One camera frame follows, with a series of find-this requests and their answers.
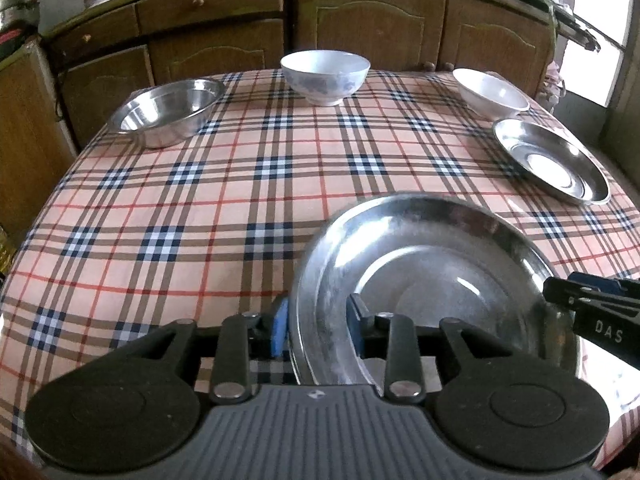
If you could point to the pink plastic bag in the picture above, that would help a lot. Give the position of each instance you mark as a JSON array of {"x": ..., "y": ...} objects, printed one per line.
[{"x": 552, "y": 80}]

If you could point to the induction cooker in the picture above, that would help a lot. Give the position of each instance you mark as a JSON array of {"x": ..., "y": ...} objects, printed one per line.
[{"x": 10, "y": 40}]

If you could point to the plain white bowl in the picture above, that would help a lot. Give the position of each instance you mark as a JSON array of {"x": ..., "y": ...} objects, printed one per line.
[{"x": 490, "y": 92}]

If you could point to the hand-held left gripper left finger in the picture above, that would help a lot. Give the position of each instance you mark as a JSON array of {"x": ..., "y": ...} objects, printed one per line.
[{"x": 279, "y": 327}]

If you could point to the window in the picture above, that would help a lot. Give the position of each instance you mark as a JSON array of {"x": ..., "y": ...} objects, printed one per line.
[{"x": 610, "y": 10}]

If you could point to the blue-patterned white bowl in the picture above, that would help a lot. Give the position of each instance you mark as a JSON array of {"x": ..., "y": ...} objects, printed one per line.
[{"x": 325, "y": 77}]

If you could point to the steel pot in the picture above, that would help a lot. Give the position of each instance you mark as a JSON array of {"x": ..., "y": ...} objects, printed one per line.
[{"x": 15, "y": 5}]

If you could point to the steel plate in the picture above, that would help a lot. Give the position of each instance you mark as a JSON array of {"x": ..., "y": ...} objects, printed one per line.
[
  {"x": 440, "y": 260},
  {"x": 550, "y": 165}
]

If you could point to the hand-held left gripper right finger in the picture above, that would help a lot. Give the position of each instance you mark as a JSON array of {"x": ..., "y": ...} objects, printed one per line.
[{"x": 357, "y": 325}]

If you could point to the plaid tablecloth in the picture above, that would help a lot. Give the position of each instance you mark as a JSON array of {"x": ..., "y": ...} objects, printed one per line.
[{"x": 200, "y": 210}]

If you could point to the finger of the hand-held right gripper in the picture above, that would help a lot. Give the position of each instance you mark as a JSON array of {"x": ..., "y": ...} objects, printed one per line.
[
  {"x": 600, "y": 282},
  {"x": 575, "y": 300}
]

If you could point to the wooden sideboard cabinet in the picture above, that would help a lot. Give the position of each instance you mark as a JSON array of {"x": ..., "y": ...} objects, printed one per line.
[{"x": 370, "y": 15}]

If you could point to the deep steel bowl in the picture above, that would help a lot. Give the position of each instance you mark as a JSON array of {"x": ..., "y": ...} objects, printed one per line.
[{"x": 165, "y": 110}]

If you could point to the small wooden cabinet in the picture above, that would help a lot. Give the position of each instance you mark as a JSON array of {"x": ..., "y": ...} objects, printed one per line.
[{"x": 30, "y": 135}]

